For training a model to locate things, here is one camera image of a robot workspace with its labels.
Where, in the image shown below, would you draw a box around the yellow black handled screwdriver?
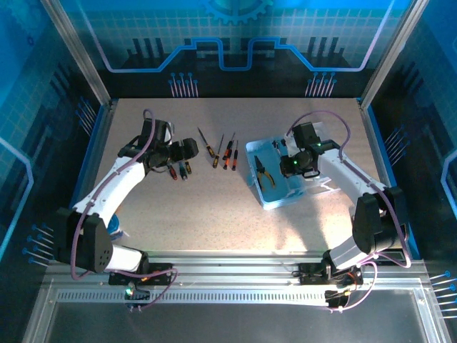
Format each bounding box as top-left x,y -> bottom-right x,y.
212,133 -> 226,169
197,126 -> 216,159

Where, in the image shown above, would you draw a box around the yellow handled pliers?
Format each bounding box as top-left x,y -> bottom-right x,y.
253,154 -> 276,190

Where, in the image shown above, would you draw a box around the blue tool case clear lid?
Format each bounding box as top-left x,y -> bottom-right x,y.
244,121 -> 344,211

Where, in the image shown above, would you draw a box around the blue green plastic cup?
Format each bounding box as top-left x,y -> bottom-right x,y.
108,213 -> 129,241

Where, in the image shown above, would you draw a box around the dark acrylic panel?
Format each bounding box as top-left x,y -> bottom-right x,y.
46,302 -> 429,343

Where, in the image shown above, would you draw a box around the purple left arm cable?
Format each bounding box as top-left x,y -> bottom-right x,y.
69,109 -> 180,312

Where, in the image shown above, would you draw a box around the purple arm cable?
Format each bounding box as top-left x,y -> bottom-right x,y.
289,109 -> 411,314
69,109 -> 180,312

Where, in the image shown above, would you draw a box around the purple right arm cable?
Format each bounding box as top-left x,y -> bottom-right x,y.
289,109 -> 411,314

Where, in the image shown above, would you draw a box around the blue aluminium side rail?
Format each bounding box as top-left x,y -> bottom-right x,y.
53,99 -> 119,260
356,98 -> 421,260

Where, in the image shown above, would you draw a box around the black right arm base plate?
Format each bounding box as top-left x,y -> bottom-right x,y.
298,262 -> 364,287

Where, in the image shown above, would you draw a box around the aluminium frame rail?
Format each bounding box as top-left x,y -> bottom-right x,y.
44,249 -> 429,287

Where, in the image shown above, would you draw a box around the aluminium corner post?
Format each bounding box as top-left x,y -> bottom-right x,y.
358,0 -> 418,110
39,0 -> 112,108

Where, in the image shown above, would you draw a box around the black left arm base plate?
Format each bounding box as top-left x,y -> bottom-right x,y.
108,262 -> 175,287

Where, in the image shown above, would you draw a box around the slotted aluminium cable duct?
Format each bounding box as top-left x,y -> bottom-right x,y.
56,289 -> 428,305

